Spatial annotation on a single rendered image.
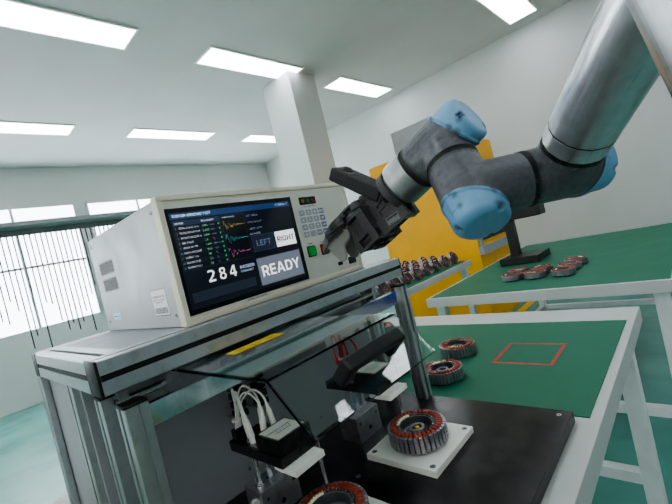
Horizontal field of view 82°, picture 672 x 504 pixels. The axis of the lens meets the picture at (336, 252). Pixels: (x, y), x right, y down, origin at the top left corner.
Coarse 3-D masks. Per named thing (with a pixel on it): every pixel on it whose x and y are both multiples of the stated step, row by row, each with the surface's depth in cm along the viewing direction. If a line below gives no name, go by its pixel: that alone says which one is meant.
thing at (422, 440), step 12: (396, 420) 76; (408, 420) 77; (420, 420) 77; (432, 420) 74; (444, 420) 73; (396, 432) 72; (408, 432) 71; (420, 432) 70; (432, 432) 69; (444, 432) 71; (396, 444) 71; (408, 444) 70; (420, 444) 69; (432, 444) 69
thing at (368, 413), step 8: (368, 408) 83; (376, 408) 85; (352, 416) 81; (360, 416) 81; (368, 416) 82; (376, 416) 84; (344, 424) 82; (352, 424) 80; (360, 424) 80; (368, 424) 82; (376, 424) 84; (344, 432) 83; (352, 432) 81; (360, 432) 80; (368, 432) 82; (352, 440) 81; (360, 440) 80
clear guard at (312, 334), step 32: (320, 320) 66; (352, 320) 60; (384, 320) 56; (224, 352) 59; (256, 352) 54; (288, 352) 50; (320, 352) 46; (416, 352) 52; (288, 384) 41; (320, 384) 42; (352, 384) 44; (384, 384) 46; (320, 416) 39
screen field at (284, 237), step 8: (272, 232) 73; (280, 232) 74; (288, 232) 76; (256, 240) 70; (264, 240) 71; (272, 240) 73; (280, 240) 74; (288, 240) 75; (256, 248) 70; (264, 248) 71
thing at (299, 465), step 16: (256, 432) 68; (272, 432) 61; (288, 432) 59; (304, 432) 61; (240, 448) 64; (256, 448) 62; (272, 448) 58; (288, 448) 58; (304, 448) 60; (320, 448) 60; (256, 464) 64; (272, 464) 59; (288, 464) 58; (304, 464) 57; (256, 480) 64
